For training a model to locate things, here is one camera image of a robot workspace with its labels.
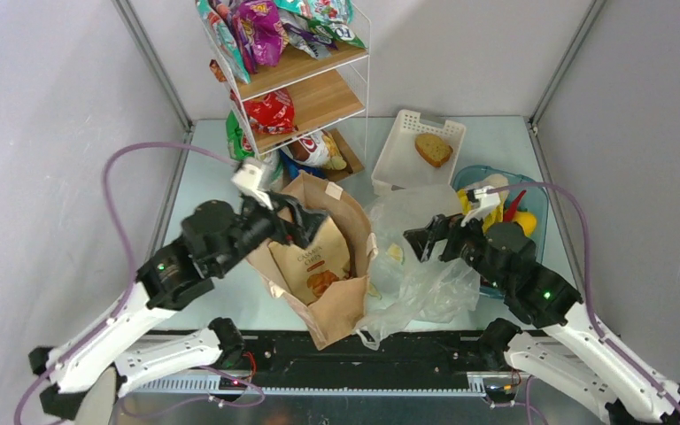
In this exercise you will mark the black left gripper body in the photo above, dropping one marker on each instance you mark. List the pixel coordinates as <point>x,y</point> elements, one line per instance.
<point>258,224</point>

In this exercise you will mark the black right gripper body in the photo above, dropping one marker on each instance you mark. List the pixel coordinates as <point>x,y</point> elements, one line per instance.
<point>463,242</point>

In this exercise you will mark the yellow toy cabbage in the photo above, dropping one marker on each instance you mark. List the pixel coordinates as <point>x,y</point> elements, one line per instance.
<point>496,181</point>

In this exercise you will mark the red toy pepper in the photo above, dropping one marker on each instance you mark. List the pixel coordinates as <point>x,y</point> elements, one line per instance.
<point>512,210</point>

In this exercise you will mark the translucent plastic grocery bag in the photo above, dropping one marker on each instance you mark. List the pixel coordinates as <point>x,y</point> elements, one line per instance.
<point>402,288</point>

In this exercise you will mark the yellow toy pear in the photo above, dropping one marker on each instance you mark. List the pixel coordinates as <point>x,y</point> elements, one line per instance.
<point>527,221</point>

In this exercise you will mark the brown burlap tote bag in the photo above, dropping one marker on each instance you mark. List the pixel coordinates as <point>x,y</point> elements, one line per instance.
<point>333,316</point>

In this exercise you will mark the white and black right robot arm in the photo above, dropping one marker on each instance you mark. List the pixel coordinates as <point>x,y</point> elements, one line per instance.
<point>608,381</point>

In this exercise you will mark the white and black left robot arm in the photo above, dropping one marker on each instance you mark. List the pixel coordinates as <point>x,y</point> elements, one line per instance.
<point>213,241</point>

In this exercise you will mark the blue snack bag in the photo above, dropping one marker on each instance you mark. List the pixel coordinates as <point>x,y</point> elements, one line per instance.
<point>293,168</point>

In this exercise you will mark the white red chips bag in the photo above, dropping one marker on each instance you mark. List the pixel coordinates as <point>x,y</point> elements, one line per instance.
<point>317,150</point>

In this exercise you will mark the white plastic basket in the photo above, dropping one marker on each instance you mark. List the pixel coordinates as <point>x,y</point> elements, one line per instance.
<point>401,166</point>

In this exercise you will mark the teal plastic tub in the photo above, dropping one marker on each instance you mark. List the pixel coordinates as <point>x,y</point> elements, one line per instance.
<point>535,200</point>

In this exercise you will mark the slice of toasted bread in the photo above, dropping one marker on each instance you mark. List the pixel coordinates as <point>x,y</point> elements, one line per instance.
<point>433,149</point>

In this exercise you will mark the red snack bag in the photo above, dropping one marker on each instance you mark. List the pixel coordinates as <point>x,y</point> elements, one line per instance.
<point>271,114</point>

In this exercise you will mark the green white snack bag top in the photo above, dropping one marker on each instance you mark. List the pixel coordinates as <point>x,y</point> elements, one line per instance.
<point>316,27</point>

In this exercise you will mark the purple snack bag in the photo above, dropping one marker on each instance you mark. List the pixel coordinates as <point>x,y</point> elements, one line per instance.
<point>262,26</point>

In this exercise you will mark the teal snack bag left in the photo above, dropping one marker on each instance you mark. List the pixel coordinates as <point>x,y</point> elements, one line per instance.
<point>222,39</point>

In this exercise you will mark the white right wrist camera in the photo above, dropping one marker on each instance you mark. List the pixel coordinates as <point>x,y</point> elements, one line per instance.
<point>482,202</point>

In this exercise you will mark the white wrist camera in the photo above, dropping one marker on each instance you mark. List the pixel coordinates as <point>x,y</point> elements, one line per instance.
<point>482,202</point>
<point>251,178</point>

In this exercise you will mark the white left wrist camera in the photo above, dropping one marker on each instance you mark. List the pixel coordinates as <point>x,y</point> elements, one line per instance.
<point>251,178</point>

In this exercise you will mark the white wire wooden shelf rack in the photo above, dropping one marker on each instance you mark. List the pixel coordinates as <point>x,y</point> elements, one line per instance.
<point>324,92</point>

